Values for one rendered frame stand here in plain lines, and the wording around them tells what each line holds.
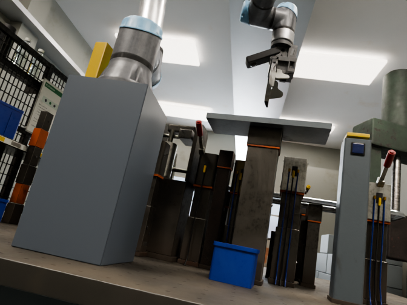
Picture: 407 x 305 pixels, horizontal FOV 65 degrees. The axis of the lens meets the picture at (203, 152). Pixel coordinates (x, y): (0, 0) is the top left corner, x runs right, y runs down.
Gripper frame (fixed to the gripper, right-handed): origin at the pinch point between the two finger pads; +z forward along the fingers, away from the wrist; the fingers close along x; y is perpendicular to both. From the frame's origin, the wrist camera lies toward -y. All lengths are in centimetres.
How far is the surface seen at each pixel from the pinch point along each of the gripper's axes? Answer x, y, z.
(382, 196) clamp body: 7.0, 39.7, 23.9
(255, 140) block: -3.1, -1.5, 15.8
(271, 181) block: -3.7, 4.7, 27.6
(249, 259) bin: -15, 1, 50
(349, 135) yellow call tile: -6.2, 24.4, 10.9
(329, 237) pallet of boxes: 375, 133, 10
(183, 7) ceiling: 232, -108, -222
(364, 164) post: -7.4, 28.6, 19.2
